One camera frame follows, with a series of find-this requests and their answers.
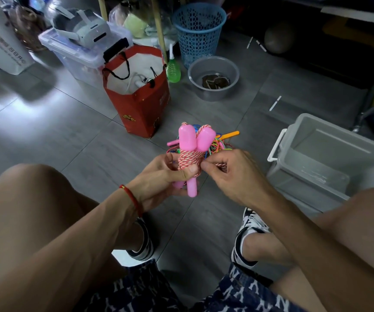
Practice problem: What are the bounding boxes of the person's left hand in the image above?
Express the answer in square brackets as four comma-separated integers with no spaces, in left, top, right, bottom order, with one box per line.
[127,152,200,213]

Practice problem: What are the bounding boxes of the person's right hand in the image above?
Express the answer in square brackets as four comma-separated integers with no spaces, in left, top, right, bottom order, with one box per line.
[200,149,272,208]

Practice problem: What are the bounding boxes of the pile of jump ropes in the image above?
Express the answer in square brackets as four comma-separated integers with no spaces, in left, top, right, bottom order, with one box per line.
[166,124,240,159]

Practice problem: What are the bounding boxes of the wound pink-handled rope bundle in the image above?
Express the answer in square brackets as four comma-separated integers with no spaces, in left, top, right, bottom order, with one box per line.
[173,122,228,198]

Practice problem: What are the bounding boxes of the grey plastic storage bin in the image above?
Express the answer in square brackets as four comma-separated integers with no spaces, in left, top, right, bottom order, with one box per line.
[266,113,374,218]

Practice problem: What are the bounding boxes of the person's right forearm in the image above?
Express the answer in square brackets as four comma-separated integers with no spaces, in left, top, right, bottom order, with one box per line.
[255,195,374,312]

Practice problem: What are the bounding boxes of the person's left forearm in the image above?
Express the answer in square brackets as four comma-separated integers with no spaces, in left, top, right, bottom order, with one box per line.
[0,188,142,312]

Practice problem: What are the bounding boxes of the person's right shoe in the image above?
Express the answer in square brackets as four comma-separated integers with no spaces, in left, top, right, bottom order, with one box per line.
[231,208,271,270]

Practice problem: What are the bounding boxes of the person's shoe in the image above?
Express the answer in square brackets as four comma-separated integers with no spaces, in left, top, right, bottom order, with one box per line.
[231,208,271,270]
[127,217,155,262]

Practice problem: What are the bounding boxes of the person's left shoe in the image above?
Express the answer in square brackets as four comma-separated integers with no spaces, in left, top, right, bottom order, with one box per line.
[127,217,155,262]

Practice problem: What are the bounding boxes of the person's right leg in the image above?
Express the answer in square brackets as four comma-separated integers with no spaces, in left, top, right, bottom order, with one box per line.
[242,186,374,312]

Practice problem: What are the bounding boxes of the person's leg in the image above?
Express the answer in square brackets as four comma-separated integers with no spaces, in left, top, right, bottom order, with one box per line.
[0,164,145,283]
[242,186,374,312]

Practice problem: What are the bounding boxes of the person's left leg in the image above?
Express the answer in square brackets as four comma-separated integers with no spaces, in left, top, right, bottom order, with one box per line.
[0,164,145,283]

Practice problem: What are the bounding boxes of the clear plastic storage bin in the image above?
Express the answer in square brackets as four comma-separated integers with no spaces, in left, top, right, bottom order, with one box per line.
[38,22,134,90]

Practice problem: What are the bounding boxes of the red paper bag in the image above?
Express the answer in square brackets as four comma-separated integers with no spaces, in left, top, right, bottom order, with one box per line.
[102,44,171,139]

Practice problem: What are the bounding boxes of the grey plastic stool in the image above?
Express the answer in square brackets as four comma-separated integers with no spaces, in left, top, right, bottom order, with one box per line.
[111,249,145,267]

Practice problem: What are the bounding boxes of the green spray bottle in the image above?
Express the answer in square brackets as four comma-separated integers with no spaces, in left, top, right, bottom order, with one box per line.
[166,43,181,84]

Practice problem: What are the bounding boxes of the grey plastic basin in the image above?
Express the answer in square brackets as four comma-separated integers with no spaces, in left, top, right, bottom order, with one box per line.
[188,56,240,102]

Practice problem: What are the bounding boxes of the black rectangular pad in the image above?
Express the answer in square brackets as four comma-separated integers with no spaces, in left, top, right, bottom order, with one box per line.
[103,37,131,63]

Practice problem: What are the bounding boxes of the brown ball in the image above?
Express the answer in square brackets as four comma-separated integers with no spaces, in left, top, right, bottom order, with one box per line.
[264,22,297,55]

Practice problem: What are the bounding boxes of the blue mesh wastebasket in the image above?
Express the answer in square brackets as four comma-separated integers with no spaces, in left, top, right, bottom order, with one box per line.
[172,2,227,69]

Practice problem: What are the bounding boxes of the white oval side table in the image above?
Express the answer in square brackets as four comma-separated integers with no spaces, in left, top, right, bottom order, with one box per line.
[97,0,187,62]

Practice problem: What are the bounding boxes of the clear plastic bag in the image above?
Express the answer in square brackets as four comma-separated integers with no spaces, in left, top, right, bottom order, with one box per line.
[109,0,178,48]

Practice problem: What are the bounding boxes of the white VR headset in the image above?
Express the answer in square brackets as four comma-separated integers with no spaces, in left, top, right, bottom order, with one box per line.
[51,5,111,49]

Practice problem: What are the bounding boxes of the yellow flat board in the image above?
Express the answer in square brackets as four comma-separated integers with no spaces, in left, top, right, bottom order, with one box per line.
[323,16,374,54]

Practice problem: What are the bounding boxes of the grey balance dome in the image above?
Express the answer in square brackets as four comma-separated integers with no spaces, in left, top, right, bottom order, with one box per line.
[44,0,103,20]

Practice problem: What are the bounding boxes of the white paper shopping bag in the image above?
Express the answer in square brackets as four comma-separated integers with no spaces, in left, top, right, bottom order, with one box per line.
[0,3,35,75]

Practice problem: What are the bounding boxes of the red string bracelet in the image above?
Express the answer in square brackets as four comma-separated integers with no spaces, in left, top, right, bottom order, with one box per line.
[119,184,143,218]

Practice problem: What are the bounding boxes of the brown tangled strap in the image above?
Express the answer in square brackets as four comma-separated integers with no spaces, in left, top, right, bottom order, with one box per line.
[201,74,231,90]

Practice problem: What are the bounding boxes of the white cable bundle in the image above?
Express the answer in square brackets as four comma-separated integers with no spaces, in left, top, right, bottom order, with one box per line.
[125,73,157,91]

